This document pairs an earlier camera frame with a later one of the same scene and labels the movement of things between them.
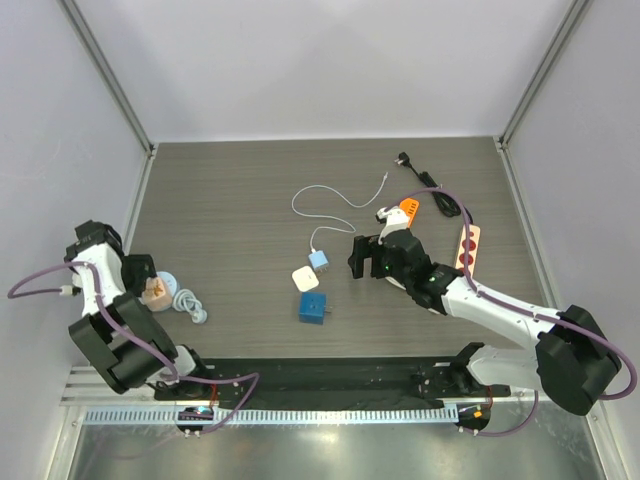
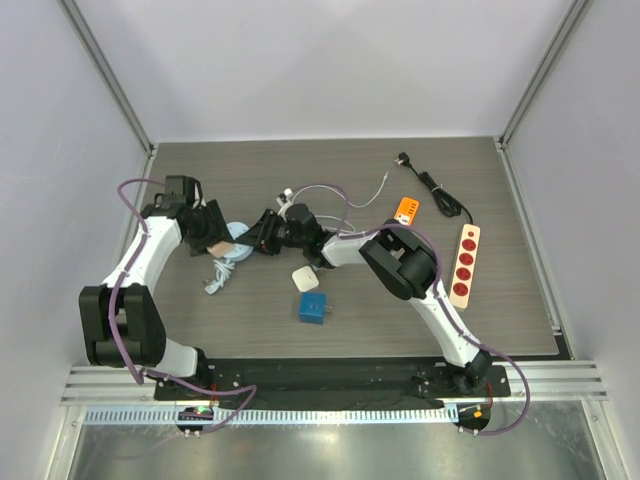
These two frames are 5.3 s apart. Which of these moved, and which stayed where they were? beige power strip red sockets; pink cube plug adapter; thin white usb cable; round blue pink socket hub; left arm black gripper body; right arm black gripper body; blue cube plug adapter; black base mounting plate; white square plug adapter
Moved: left arm black gripper body; right arm black gripper body; pink cube plug adapter; round blue pink socket hub
Stayed: beige power strip red sockets; white square plug adapter; black base mounting plate; blue cube plug adapter; thin white usb cable
